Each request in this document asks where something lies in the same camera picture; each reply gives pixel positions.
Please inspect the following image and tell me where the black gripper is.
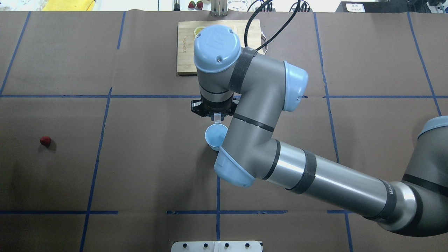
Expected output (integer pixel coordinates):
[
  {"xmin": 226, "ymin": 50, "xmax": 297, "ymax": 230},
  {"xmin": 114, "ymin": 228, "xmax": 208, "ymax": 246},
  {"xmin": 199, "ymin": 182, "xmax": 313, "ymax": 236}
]
[{"xmin": 200, "ymin": 99, "xmax": 233, "ymax": 118}]

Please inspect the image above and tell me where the clear ice cube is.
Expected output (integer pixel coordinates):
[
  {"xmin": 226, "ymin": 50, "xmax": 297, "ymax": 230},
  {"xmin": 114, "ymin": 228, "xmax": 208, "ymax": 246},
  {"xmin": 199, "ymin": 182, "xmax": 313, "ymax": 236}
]
[{"xmin": 213, "ymin": 113, "xmax": 223, "ymax": 124}]

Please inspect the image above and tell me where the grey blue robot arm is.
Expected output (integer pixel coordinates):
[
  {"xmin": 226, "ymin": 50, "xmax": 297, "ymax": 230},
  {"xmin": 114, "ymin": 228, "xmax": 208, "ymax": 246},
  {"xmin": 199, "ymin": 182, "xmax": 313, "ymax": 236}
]
[{"xmin": 191, "ymin": 24, "xmax": 447, "ymax": 237}]

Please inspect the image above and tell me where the light blue plastic cup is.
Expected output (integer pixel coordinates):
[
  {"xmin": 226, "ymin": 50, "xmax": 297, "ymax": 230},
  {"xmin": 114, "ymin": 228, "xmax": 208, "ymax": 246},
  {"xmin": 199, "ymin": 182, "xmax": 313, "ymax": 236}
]
[{"xmin": 204, "ymin": 124, "xmax": 228, "ymax": 151}]

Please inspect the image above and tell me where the bamboo cutting board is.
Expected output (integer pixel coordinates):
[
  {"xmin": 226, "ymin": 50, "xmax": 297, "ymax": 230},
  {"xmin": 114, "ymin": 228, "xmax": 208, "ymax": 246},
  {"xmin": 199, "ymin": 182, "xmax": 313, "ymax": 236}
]
[{"xmin": 177, "ymin": 20, "xmax": 248, "ymax": 76}]

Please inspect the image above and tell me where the lemon slice one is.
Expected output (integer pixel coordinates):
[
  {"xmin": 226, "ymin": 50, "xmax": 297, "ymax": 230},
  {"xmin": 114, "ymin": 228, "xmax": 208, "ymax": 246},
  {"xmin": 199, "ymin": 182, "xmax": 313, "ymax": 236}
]
[{"xmin": 193, "ymin": 27, "xmax": 206, "ymax": 37}]

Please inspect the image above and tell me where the strawberry on tray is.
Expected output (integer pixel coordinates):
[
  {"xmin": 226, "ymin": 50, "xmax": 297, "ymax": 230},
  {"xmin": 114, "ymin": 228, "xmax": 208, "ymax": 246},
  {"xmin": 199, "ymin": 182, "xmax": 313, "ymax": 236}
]
[
  {"xmin": 188, "ymin": 0, "xmax": 196, "ymax": 10},
  {"xmin": 196, "ymin": 1, "xmax": 204, "ymax": 10}
]

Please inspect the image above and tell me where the red strawberry on table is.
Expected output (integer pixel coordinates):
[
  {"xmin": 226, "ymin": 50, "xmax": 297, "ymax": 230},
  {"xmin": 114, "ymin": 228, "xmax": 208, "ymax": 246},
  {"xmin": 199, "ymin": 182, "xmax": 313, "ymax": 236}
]
[{"xmin": 40, "ymin": 136, "xmax": 52, "ymax": 147}]

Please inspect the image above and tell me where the yellow cloth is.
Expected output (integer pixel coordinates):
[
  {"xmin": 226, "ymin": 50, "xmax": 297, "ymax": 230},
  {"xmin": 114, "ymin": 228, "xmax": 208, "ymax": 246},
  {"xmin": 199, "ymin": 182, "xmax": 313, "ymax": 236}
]
[{"xmin": 42, "ymin": 0, "xmax": 96, "ymax": 12}]

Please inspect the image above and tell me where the black power strip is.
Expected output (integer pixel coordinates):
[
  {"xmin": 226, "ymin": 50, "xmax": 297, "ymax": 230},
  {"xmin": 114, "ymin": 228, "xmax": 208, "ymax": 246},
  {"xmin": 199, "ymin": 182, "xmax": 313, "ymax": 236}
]
[{"xmin": 335, "ymin": 0, "xmax": 414, "ymax": 13}]

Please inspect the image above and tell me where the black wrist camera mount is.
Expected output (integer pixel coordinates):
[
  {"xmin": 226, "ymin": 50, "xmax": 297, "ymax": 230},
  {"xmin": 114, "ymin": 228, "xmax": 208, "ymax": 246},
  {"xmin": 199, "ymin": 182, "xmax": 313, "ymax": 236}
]
[{"xmin": 190, "ymin": 99, "xmax": 210, "ymax": 117}]

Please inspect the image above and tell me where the aluminium frame post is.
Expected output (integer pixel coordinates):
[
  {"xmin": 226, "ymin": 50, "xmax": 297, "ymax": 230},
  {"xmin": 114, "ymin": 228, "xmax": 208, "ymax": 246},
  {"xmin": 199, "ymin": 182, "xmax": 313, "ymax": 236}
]
[{"xmin": 210, "ymin": 0, "xmax": 228, "ymax": 16}]

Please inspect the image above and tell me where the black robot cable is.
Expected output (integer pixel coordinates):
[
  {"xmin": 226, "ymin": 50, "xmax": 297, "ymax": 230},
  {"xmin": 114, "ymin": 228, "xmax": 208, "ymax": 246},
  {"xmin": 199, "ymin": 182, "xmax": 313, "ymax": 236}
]
[{"xmin": 244, "ymin": 0, "xmax": 306, "ymax": 55}]

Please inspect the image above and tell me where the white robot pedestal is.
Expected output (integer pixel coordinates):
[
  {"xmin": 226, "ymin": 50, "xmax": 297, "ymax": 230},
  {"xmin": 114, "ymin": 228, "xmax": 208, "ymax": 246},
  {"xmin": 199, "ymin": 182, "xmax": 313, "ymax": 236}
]
[{"xmin": 171, "ymin": 240, "xmax": 264, "ymax": 252}]

